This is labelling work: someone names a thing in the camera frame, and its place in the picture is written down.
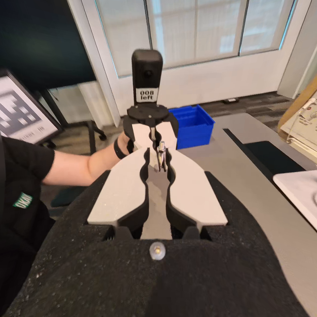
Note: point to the black monitor stand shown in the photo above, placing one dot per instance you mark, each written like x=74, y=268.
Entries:
x=91, y=133

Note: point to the steel bolt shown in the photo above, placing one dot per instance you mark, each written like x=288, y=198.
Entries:
x=161, y=158

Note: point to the large paned window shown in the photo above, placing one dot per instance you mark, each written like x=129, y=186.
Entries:
x=198, y=32

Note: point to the printed instruction sheet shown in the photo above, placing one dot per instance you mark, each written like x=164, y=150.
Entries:
x=304, y=123

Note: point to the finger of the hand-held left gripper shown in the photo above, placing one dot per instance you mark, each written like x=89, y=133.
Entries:
x=141, y=136
x=169, y=135

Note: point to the black floor device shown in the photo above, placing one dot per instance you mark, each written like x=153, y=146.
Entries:
x=230, y=100

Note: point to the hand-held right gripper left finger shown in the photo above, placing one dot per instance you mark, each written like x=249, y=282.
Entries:
x=118, y=195

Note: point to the steel hex nut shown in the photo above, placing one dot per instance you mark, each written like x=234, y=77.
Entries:
x=161, y=148

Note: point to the blue plastic bin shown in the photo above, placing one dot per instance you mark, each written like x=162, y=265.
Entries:
x=195, y=128

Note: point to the person's left forearm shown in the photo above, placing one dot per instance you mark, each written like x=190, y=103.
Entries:
x=79, y=168

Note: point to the teal office chair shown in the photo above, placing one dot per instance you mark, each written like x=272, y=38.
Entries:
x=66, y=197

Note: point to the large black monitor screen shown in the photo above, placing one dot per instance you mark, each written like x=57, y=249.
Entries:
x=44, y=42

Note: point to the person's black shirt torso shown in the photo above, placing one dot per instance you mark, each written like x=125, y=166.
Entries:
x=19, y=198

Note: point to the black wrist watch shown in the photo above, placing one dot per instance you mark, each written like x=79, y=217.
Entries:
x=118, y=149

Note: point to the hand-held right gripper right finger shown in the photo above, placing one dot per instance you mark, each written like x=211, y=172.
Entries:
x=195, y=195

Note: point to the person's left hand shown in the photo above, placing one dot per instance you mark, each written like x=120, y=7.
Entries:
x=123, y=143

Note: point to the framed marker sign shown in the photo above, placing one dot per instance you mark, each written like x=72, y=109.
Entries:
x=22, y=116

